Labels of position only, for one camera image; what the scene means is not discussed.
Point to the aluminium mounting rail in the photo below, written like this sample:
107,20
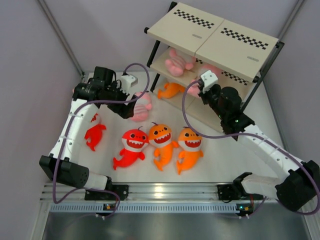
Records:
147,191

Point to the red shark plush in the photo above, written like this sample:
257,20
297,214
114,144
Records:
134,142
95,132

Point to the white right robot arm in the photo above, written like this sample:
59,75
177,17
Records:
296,182

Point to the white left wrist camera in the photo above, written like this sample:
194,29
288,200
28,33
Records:
127,82

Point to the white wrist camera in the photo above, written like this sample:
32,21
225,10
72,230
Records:
208,79
127,82

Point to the red shark plush centre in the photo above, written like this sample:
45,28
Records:
134,142

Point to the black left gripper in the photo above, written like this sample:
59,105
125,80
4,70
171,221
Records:
127,110

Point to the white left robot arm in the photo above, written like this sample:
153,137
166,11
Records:
62,165

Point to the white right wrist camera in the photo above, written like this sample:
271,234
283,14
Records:
208,79

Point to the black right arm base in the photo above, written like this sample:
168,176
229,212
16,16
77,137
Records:
231,192

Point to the orange shark plush right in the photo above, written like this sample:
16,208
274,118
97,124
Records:
191,144

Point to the beige three-tier shelf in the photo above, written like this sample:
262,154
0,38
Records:
242,55

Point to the orange shark plush centre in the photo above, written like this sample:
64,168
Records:
160,137

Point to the grey slotted cable duct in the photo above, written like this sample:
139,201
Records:
221,208

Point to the red shark plush left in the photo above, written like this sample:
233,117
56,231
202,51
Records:
95,132

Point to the orange shark plush on shelf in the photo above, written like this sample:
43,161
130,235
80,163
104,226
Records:
170,90

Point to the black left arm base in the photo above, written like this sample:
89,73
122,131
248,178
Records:
121,190

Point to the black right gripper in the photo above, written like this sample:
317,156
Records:
203,95

